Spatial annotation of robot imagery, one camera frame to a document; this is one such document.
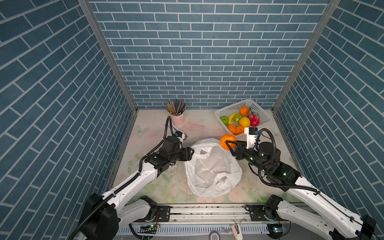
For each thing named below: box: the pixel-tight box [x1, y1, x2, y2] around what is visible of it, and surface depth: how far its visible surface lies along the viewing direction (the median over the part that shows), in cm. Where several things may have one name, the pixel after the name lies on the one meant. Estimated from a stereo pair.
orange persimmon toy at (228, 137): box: [220, 134, 237, 150], surface depth 69 cm
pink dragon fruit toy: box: [249, 111, 261, 127], surface depth 107 cm
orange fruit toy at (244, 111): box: [239, 106, 249, 117], surface depth 115 cm
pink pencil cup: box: [172, 112, 185, 126], surface depth 110 cm
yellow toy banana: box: [228, 112, 239, 125], surface depth 112 cm
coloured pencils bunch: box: [166, 99, 187, 116], surface depth 107 cm
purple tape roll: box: [209, 231, 221, 240], surface depth 69 cm
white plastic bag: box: [184, 138, 243, 198], surface depth 80 cm
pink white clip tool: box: [231, 223, 243, 240], surface depth 69 cm
